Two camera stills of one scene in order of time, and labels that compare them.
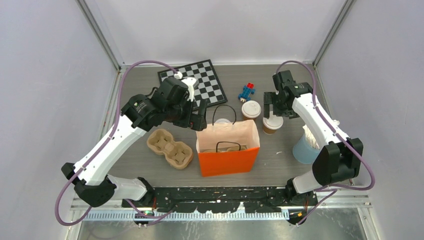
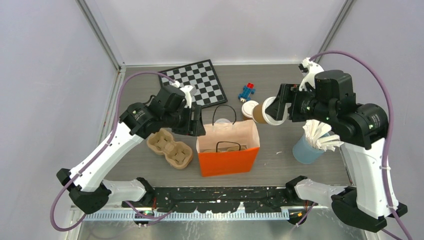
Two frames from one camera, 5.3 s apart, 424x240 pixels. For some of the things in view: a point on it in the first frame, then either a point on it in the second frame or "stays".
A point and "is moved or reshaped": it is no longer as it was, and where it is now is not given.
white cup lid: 274,123 is moved or reshaped
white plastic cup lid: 222,120 stays
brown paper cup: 246,118 stays
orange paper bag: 224,150 stays
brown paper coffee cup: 268,131 to 257,114
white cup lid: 251,109 stays
